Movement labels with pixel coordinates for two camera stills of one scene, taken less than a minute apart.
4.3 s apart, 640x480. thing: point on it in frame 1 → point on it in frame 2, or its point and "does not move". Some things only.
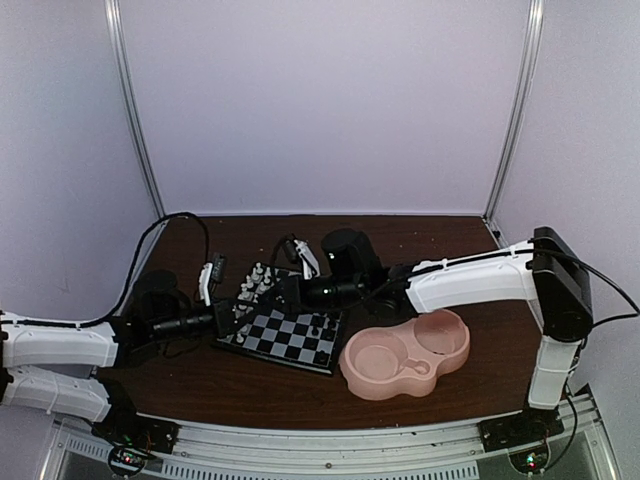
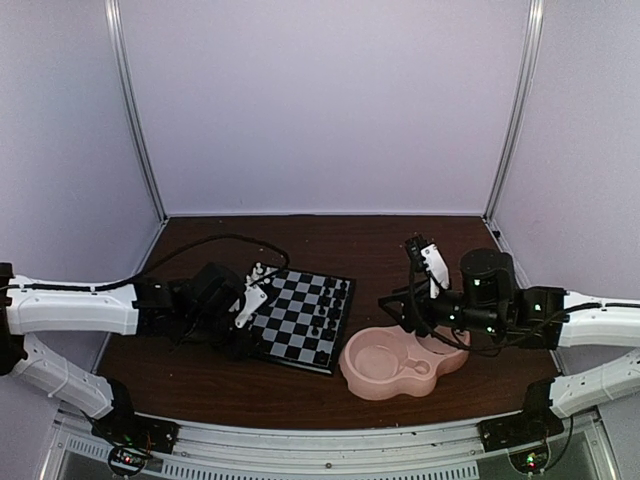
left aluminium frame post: x=116 y=32 does not move
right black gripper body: x=346 y=292 → x=485 y=321
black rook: x=321 y=357 does not move
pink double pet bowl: x=404 y=360 does not move
